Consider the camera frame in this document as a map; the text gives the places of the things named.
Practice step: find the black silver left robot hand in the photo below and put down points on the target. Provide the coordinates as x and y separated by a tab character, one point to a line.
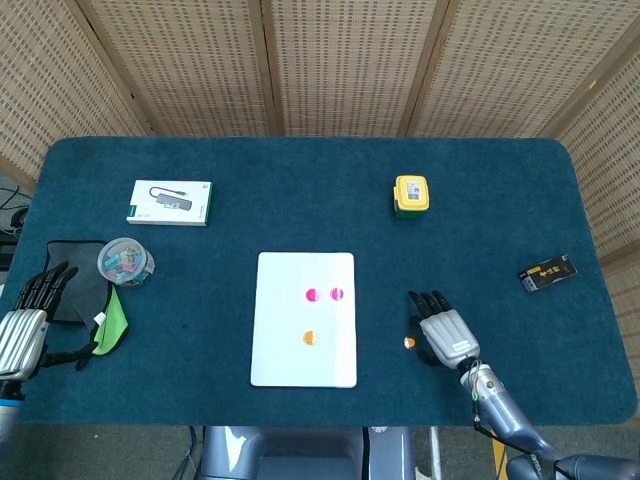
20	337

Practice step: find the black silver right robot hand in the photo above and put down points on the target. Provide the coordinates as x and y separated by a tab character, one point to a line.
447	335

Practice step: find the orange round magnet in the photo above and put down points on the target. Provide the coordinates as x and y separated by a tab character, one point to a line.
408	342
311	338

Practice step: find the pink round magnet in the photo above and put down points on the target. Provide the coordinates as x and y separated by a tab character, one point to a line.
337	294
312	295

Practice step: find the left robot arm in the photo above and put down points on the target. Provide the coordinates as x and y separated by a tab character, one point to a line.
7	407

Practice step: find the white rectangular board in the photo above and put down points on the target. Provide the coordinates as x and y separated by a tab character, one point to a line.
285	360

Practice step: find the grey and green cloth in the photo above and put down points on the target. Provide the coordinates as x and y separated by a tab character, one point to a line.
80	295

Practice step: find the white table leg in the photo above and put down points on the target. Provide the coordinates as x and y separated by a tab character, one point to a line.
436	452

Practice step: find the small black printed box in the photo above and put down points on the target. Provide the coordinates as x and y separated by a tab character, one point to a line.
547	272

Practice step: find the clear jar of binder clips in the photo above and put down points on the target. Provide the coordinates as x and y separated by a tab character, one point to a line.
125	262

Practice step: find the yellow lidded green container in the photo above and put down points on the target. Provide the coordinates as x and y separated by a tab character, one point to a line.
411	192

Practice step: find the grey robot torso base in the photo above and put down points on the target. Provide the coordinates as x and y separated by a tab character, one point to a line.
300	455

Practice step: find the blue felt table mat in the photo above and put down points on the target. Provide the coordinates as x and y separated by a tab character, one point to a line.
300	200

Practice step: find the white green usb hub box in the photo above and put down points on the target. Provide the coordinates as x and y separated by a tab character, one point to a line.
170	202

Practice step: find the woven bamboo folding screen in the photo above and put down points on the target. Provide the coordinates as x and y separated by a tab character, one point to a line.
350	65

